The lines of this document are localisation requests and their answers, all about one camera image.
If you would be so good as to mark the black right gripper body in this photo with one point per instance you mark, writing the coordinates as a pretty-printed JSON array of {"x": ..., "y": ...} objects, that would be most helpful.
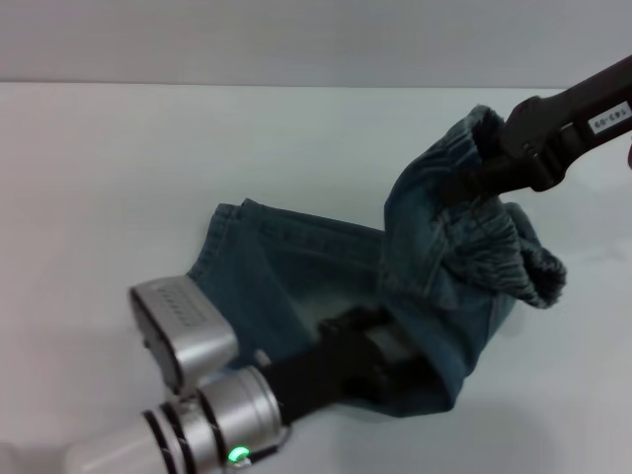
[{"x": 558, "y": 118}]

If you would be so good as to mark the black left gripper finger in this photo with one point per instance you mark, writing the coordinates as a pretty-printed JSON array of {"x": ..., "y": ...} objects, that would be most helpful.
[
  {"x": 355, "y": 318},
  {"x": 402, "y": 370}
]

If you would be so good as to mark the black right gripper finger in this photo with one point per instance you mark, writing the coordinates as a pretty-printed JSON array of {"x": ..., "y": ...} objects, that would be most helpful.
[{"x": 476, "y": 180}]

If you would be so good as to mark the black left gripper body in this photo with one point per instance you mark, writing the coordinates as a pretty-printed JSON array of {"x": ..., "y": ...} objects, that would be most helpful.
[{"x": 321, "y": 375}]

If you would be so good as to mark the blue denim shorts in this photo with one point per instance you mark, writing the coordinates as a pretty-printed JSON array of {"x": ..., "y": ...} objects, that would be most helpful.
[{"x": 306, "y": 276}]

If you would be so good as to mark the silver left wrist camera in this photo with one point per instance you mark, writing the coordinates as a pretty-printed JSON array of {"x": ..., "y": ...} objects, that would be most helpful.
[{"x": 180, "y": 326}]

